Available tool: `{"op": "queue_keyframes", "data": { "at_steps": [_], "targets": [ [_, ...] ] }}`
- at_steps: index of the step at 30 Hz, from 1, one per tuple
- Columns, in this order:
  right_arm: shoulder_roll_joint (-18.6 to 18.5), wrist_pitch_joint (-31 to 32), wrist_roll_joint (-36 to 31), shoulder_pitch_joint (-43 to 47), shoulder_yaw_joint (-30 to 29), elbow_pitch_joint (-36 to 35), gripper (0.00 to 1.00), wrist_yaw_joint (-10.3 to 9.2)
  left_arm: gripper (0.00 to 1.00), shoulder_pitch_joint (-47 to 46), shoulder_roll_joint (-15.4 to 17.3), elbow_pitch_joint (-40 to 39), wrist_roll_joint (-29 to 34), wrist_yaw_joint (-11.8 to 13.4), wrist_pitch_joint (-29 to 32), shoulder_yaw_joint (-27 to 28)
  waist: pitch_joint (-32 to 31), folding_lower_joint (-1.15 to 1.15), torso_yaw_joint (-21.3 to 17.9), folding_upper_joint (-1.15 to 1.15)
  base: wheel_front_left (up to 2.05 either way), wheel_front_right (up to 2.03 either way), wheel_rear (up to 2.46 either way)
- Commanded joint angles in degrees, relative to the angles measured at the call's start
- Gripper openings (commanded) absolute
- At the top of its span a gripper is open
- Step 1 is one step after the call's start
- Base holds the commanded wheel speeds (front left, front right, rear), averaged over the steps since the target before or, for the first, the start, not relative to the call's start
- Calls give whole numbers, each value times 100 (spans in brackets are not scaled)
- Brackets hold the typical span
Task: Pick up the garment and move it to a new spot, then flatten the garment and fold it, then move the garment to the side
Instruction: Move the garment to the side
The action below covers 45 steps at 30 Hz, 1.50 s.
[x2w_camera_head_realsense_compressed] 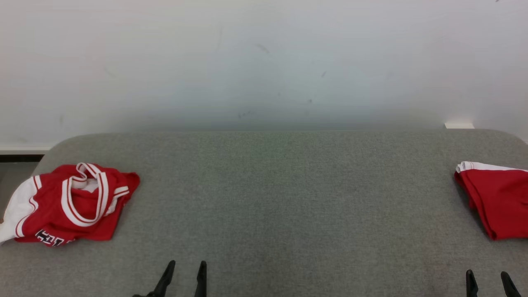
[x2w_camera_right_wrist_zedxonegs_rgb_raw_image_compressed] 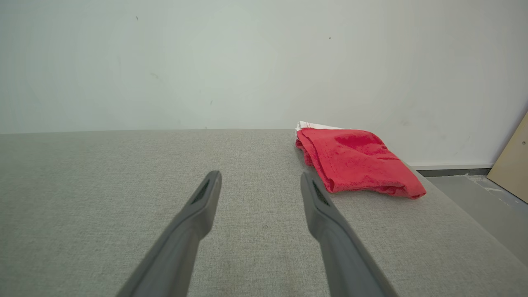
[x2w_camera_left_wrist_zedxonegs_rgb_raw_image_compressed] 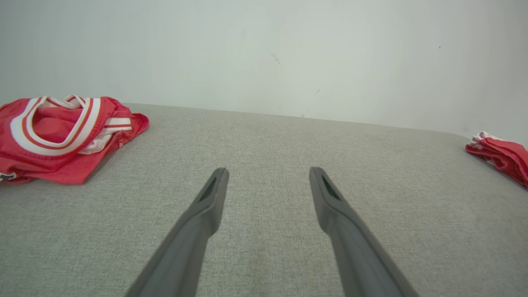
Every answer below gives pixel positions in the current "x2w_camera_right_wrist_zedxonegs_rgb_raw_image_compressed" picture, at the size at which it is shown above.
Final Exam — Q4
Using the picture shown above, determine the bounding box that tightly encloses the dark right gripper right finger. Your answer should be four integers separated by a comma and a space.
300, 171, 398, 297

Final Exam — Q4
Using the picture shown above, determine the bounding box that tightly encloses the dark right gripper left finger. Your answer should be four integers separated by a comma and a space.
115, 170, 222, 297

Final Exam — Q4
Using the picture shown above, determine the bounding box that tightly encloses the red garment with white trim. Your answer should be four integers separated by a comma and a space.
295, 120, 427, 200

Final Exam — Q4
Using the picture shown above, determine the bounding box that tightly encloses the white and black baseboard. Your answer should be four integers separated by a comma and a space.
412, 164, 493, 178

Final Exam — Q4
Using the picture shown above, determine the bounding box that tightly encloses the light wooden board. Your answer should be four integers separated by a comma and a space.
487, 111, 528, 204

